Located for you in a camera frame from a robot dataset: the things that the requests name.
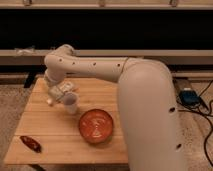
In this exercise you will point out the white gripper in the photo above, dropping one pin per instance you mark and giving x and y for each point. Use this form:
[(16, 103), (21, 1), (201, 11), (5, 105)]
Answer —
[(56, 93)]

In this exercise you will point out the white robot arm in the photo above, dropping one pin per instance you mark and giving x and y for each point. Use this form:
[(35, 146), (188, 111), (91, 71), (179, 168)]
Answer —
[(146, 104)]

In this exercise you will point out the orange ceramic bowl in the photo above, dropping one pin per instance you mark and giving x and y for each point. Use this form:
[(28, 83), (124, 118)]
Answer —
[(96, 126)]

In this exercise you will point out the small white garlic piece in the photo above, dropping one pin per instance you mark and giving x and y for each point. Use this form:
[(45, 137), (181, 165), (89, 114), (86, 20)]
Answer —
[(50, 102)]

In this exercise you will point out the dark red chili pepper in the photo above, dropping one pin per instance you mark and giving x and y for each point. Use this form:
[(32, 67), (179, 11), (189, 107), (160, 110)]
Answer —
[(31, 143)]

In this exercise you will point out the blue power adapter box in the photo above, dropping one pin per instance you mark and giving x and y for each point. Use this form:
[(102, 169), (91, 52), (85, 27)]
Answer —
[(189, 97)]

